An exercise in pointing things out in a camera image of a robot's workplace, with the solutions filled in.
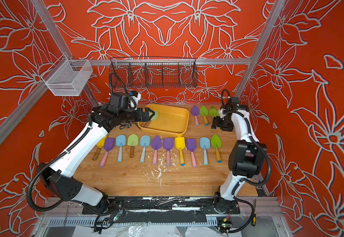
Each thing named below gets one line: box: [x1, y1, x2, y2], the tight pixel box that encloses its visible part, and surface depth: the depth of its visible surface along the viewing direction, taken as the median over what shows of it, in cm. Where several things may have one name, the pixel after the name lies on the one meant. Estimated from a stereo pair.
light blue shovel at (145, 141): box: [139, 135, 152, 163], surface depth 99 cm
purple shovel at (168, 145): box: [163, 137, 174, 167], surface depth 97 cm
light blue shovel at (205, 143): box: [199, 137, 211, 166], surface depth 97 cm
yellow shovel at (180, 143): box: [174, 136, 186, 167], surface depth 97 cm
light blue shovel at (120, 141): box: [115, 134, 127, 163], surface depth 97 cm
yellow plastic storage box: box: [137, 104, 190, 138], surface depth 109 cm
